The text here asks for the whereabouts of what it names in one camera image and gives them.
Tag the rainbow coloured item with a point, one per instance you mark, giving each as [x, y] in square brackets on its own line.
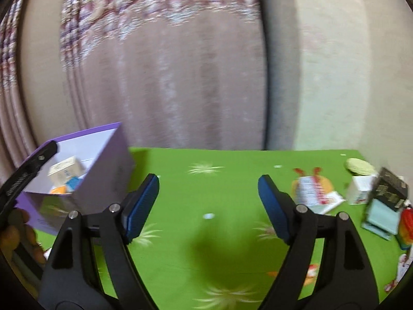
[405, 229]

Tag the green printed tablecloth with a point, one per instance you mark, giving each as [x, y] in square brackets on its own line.
[208, 243]

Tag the person's left hand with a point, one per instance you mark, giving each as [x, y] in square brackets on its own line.
[10, 239]

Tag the small white box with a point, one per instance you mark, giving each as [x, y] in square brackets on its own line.
[359, 189]

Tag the beige tall carton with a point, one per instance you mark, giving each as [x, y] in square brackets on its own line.
[65, 170]

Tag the round green lid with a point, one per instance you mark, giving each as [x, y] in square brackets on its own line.
[359, 167]

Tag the orange item in box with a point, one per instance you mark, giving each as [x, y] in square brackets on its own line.
[60, 190]

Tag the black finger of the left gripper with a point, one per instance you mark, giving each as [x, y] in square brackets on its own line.
[23, 175]

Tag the light blue box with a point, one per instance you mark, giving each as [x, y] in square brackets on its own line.
[381, 219]

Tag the red and white box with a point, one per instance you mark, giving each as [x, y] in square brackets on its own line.
[309, 191]

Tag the pink embroidered curtain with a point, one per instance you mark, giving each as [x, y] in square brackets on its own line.
[174, 73]

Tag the blue item in box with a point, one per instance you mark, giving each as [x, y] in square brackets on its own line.
[72, 184]

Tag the flat white card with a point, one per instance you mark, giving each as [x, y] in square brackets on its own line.
[334, 199]

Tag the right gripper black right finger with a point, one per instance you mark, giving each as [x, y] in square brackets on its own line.
[326, 265]

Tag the black box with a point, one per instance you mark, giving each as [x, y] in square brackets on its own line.
[389, 189]

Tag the purple cardboard storage box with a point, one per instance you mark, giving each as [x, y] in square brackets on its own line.
[103, 153]

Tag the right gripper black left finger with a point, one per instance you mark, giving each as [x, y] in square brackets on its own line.
[90, 265]

